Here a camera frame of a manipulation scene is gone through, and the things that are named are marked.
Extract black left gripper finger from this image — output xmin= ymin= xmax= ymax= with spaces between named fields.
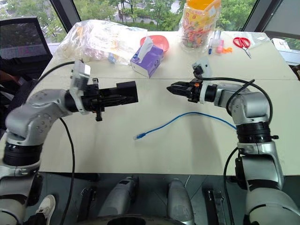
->
xmin=102 ymin=87 xmax=118 ymax=98
xmin=104 ymin=96 xmax=129 ymax=107

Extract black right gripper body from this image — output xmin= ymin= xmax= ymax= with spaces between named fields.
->
xmin=187 ymin=79 xmax=203 ymax=103

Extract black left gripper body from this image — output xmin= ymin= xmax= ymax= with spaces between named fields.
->
xmin=82 ymin=78 xmax=106 ymax=122

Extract blue Ethernet cable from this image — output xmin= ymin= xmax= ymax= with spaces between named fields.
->
xmin=133 ymin=112 xmax=238 ymax=142

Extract purple tissue box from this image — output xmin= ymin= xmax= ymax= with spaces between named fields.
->
xmin=129 ymin=36 xmax=165 ymax=79

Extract white cardboard box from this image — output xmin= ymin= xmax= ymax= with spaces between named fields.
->
xmin=271 ymin=37 xmax=294 ymax=51

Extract pink plastic bowl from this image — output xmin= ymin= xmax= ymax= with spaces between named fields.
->
xmin=140 ymin=35 xmax=170 ymax=53

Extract pink eraser blocks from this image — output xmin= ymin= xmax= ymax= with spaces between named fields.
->
xmin=216 ymin=39 xmax=225 ymax=54

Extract clear plastic bag with packets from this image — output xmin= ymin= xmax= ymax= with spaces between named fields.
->
xmin=57 ymin=19 xmax=149 ymax=66

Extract bagged jar of colourful toys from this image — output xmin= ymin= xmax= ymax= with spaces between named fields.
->
xmin=179 ymin=0 xmax=222 ymax=50

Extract black mesh office chair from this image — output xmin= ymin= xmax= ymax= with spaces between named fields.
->
xmin=0 ymin=15 xmax=53 ymax=74

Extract grey rounded robot leg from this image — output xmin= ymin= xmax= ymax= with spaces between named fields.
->
xmin=97 ymin=176 xmax=139 ymax=218
xmin=167 ymin=178 xmax=195 ymax=225

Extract white sneaker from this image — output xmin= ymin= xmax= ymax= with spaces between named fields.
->
xmin=34 ymin=194 xmax=57 ymax=225

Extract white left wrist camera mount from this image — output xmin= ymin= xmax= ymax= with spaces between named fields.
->
xmin=69 ymin=60 xmax=91 ymax=115

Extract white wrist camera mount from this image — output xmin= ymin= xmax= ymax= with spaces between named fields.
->
xmin=191 ymin=57 xmax=210 ymax=104
xmin=69 ymin=60 xmax=91 ymax=115

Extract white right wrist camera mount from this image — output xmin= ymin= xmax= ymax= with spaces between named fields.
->
xmin=191 ymin=57 xmax=210 ymax=104

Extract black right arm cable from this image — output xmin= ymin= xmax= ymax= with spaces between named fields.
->
xmin=195 ymin=75 xmax=274 ymax=225

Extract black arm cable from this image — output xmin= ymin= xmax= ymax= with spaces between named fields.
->
xmin=37 ymin=60 xmax=83 ymax=225
xmin=195 ymin=75 xmax=274 ymax=225

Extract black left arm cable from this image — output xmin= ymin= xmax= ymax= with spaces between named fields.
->
xmin=37 ymin=60 xmax=83 ymax=225

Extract red handled scissors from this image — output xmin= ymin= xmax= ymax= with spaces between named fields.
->
xmin=232 ymin=36 xmax=253 ymax=59

